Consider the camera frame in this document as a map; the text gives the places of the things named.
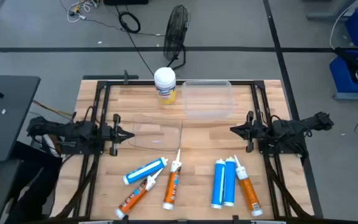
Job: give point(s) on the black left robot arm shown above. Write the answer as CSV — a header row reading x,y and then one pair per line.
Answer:
x,y
79,130

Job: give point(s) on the clear shallow plastic tray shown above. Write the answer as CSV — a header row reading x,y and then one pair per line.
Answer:
x,y
154,137

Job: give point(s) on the Lysol wipes canister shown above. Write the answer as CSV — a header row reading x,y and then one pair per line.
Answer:
x,y
165,84

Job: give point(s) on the orange Gorilla sealant tube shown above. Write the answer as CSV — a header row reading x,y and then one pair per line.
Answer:
x,y
248,188
134,197
171,186

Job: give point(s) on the black aluminium table frame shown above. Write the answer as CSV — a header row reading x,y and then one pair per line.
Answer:
x,y
129,83

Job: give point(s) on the clear plastic bin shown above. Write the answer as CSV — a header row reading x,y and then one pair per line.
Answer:
x,y
207,105

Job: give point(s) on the black desk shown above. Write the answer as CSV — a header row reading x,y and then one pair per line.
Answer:
x,y
11,124

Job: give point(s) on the black floor fan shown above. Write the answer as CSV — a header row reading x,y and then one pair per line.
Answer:
x,y
176,31

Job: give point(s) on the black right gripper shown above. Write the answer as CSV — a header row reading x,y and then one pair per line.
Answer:
x,y
253,132

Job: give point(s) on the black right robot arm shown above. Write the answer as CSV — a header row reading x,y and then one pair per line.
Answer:
x,y
291,129

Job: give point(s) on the blue silicone tube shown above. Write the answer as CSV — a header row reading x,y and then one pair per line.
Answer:
x,y
218,183
229,182
145,170

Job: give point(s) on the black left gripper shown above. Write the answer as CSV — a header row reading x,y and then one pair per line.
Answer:
x,y
116,133

